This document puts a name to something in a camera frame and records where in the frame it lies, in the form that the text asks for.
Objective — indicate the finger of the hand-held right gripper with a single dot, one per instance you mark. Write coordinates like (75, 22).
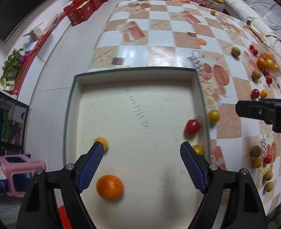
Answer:
(252, 111)

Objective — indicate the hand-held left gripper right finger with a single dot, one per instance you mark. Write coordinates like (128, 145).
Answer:
(193, 168)

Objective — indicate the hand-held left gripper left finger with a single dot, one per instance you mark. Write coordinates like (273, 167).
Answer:
(92, 165)

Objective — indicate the large orange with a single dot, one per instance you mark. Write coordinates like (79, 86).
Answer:
(110, 187)

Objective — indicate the white foam tray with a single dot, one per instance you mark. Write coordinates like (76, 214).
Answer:
(140, 114)

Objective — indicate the red cherry tomato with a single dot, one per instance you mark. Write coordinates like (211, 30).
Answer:
(265, 72)
(255, 93)
(255, 51)
(267, 158)
(251, 46)
(192, 127)
(269, 79)

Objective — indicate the green kiwi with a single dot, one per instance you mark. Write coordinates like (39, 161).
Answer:
(256, 151)
(268, 175)
(256, 74)
(269, 186)
(236, 51)

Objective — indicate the small orange kumquat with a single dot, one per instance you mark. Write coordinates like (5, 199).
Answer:
(257, 162)

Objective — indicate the pink plastic stool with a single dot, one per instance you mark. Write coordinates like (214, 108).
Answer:
(18, 174)

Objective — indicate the small brown card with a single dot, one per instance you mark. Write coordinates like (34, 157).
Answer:
(117, 61)
(191, 34)

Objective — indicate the dark glass cabinet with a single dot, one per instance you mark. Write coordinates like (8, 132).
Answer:
(4, 121)

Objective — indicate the grey blanket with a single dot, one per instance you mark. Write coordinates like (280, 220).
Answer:
(264, 4)

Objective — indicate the white pillow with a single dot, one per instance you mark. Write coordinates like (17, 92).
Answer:
(236, 3)

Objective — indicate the yellow lid jar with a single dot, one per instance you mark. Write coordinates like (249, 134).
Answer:
(216, 2)

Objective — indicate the checkered printed tablecloth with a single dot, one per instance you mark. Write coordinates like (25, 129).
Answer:
(159, 43)

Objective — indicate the green potted plant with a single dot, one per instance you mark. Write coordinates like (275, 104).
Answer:
(11, 63)

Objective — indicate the small cardboard box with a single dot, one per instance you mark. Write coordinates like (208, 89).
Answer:
(36, 32)

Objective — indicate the red gift boxes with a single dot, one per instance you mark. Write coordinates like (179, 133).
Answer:
(88, 7)

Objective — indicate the black television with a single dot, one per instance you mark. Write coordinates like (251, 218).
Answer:
(23, 4)

